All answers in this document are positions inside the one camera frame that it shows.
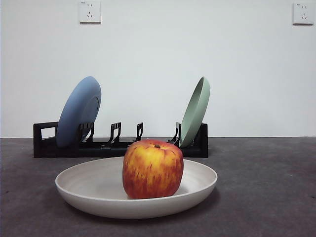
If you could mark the red yellow apple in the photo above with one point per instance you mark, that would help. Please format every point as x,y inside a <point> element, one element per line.
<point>153,170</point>

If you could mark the cream yellow plate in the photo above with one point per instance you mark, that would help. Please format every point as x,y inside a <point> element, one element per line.
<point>86,187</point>

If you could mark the green plate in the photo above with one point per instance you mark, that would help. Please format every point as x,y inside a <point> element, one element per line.
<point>195,116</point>

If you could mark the blue plate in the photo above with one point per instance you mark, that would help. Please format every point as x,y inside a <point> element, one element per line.
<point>74,111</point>

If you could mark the black plate rack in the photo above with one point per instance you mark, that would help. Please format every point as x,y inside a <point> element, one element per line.
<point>61,151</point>

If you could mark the white wall socket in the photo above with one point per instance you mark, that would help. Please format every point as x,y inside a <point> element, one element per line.
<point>90,12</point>
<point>303,13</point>

